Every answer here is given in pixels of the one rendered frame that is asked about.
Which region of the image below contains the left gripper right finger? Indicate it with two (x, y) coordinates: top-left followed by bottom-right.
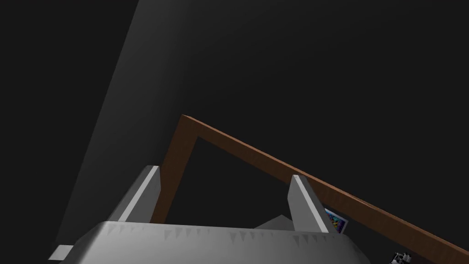
(287, 174), (338, 234)

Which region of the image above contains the colourful wall picture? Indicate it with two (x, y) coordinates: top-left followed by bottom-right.
(324, 209), (349, 234)

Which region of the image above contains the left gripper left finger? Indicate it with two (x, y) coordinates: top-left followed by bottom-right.
(108, 165), (162, 224)

